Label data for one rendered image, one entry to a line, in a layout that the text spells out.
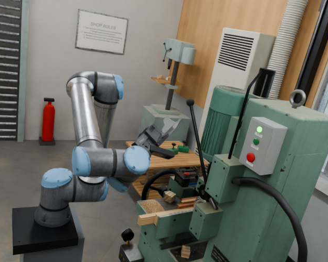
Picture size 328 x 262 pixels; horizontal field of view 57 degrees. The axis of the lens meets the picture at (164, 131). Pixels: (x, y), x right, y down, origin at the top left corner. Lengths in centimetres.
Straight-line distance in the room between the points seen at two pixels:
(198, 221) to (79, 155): 53
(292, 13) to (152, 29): 214
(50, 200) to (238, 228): 97
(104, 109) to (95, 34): 269
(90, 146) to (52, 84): 319
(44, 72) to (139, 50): 126
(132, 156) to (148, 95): 357
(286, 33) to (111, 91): 171
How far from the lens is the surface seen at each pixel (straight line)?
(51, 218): 176
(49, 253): 181
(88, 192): 170
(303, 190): 116
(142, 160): 96
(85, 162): 93
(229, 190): 112
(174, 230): 140
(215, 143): 128
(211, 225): 123
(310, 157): 110
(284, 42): 273
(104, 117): 148
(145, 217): 132
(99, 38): 411
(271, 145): 97
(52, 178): 167
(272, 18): 310
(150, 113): 368
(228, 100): 123
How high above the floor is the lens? 169
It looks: 19 degrees down
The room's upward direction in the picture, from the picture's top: 11 degrees clockwise
